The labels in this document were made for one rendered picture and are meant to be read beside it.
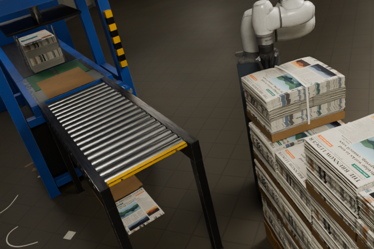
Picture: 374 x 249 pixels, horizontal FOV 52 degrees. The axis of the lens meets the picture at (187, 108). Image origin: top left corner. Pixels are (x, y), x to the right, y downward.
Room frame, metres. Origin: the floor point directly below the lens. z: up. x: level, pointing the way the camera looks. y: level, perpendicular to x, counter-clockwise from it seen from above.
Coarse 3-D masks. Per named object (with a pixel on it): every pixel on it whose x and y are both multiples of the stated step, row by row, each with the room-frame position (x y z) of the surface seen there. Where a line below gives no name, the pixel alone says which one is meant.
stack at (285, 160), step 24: (264, 144) 1.47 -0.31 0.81; (288, 144) 1.40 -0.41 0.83; (288, 168) 1.24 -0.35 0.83; (264, 192) 1.58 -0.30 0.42; (288, 192) 1.27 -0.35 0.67; (264, 216) 1.65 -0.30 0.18; (288, 216) 1.29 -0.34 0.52; (312, 216) 1.08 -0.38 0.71; (288, 240) 1.34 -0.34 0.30; (312, 240) 1.09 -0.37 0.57; (336, 240) 0.93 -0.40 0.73
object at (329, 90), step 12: (300, 60) 1.73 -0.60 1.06; (312, 60) 1.70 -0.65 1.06; (300, 72) 1.60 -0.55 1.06; (312, 72) 1.58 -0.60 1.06; (324, 72) 1.55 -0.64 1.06; (336, 72) 1.53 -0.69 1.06; (324, 84) 1.47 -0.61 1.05; (336, 84) 1.48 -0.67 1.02; (324, 96) 1.47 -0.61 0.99; (336, 96) 1.48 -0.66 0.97; (324, 108) 1.48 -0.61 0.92; (336, 108) 1.49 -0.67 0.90
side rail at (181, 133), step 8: (104, 80) 2.77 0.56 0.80; (120, 88) 2.54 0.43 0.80; (128, 96) 2.38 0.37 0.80; (136, 104) 2.22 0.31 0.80; (144, 104) 2.19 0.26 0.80; (152, 112) 2.06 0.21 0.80; (160, 120) 1.95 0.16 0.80; (168, 120) 1.92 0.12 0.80; (176, 128) 1.81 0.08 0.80; (184, 136) 1.71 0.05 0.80; (192, 136) 1.70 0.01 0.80; (192, 144) 1.63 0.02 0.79; (184, 152) 1.72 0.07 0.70; (192, 152) 1.63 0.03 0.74; (200, 152) 1.65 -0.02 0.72; (192, 160) 1.66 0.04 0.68
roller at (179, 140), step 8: (168, 144) 1.68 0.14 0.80; (176, 144) 1.67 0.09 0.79; (152, 152) 1.63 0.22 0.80; (160, 152) 1.63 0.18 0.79; (136, 160) 1.60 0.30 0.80; (144, 160) 1.59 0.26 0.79; (120, 168) 1.56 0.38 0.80; (128, 168) 1.56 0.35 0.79; (104, 176) 1.53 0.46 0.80; (112, 176) 1.52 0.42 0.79
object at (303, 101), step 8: (280, 72) 1.66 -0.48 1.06; (288, 80) 1.56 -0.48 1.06; (296, 80) 1.54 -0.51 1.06; (304, 80) 1.52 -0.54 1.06; (304, 88) 1.46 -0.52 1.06; (312, 88) 1.46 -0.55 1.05; (304, 96) 1.46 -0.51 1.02; (312, 96) 1.46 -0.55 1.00; (304, 104) 1.46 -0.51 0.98; (312, 104) 1.46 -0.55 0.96; (304, 112) 1.46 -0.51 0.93; (312, 112) 1.47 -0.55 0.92; (304, 120) 1.46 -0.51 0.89; (312, 120) 1.46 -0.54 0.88
